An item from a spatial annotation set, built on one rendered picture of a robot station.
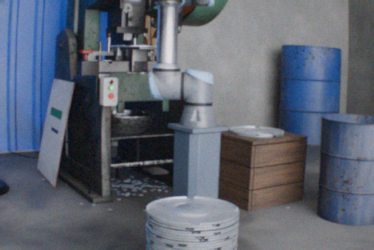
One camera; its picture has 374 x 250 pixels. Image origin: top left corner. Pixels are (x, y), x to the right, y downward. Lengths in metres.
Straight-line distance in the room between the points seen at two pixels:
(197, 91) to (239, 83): 2.68
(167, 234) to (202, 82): 0.79
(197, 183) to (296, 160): 0.71
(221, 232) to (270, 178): 1.06
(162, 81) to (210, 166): 0.40
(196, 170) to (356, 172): 0.73
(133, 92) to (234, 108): 2.21
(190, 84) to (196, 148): 0.26
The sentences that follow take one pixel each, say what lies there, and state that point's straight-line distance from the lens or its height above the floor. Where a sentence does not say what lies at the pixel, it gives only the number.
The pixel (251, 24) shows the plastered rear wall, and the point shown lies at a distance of 4.82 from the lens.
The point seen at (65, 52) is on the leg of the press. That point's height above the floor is 0.75.
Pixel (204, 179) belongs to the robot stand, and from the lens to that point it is 2.10.
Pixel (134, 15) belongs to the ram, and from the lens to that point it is 2.75.
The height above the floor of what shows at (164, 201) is 0.26.
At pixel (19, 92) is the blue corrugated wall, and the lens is 3.80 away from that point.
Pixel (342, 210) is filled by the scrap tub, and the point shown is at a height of 0.07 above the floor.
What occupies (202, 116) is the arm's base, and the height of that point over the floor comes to 0.49.
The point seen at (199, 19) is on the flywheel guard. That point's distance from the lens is 2.91.
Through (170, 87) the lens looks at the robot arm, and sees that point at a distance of 2.07.
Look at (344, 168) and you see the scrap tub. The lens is 2.29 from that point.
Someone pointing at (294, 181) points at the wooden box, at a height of 0.12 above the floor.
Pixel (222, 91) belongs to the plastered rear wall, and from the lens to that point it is 4.62.
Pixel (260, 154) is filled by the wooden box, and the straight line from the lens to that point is 2.44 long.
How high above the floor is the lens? 0.74
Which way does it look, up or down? 7 degrees down
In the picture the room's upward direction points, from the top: 2 degrees clockwise
